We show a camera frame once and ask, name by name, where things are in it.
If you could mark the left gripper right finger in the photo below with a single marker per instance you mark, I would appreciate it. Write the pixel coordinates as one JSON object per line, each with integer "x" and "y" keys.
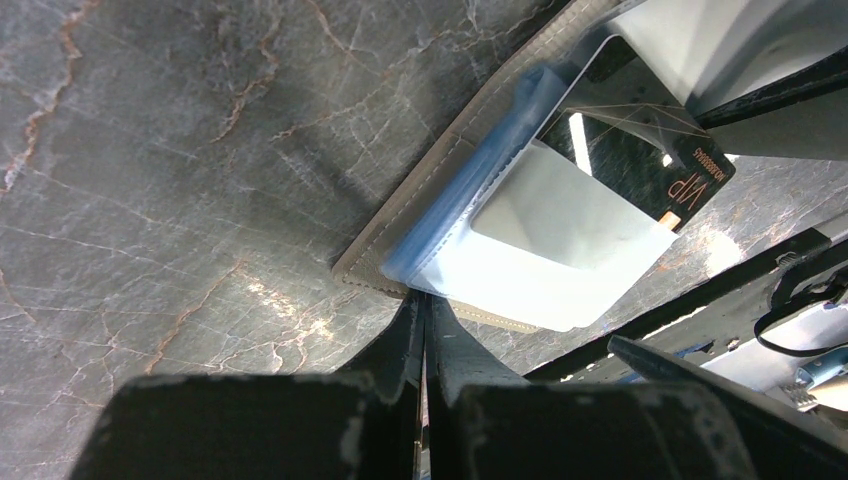
{"x": 487, "y": 422}

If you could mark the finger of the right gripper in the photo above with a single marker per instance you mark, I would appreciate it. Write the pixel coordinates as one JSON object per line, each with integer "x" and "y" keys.
{"x": 782, "y": 442}

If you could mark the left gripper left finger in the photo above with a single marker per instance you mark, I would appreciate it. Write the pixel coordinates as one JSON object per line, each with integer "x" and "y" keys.
{"x": 361, "y": 421}

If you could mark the grey card holder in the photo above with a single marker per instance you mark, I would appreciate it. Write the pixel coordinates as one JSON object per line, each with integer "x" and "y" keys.
{"x": 505, "y": 228}

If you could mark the black VIP credit card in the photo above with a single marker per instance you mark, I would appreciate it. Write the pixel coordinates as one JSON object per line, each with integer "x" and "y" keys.
{"x": 621, "y": 125}

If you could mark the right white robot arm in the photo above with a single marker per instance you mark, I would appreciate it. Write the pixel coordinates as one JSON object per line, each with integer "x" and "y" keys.
{"x": 743, "y": 352}

